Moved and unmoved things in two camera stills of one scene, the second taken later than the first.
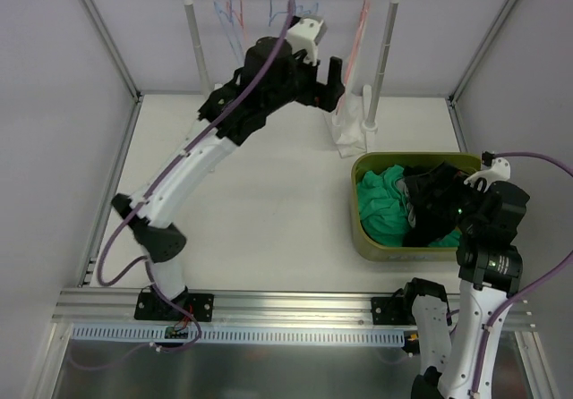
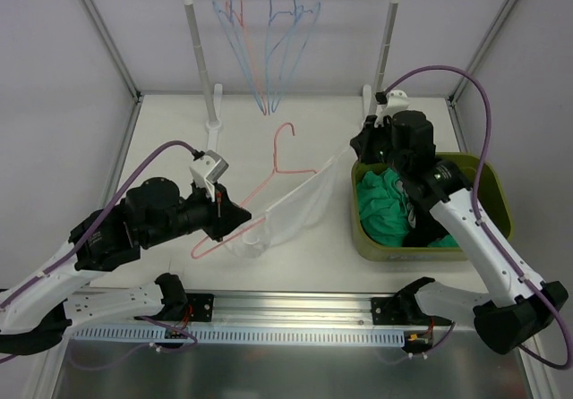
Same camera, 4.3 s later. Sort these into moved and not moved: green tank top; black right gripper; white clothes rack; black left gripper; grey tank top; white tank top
Moved: black right gripper; black left gripper; white tank top
Not moved: green tank top; grey tank top; white clothes rack
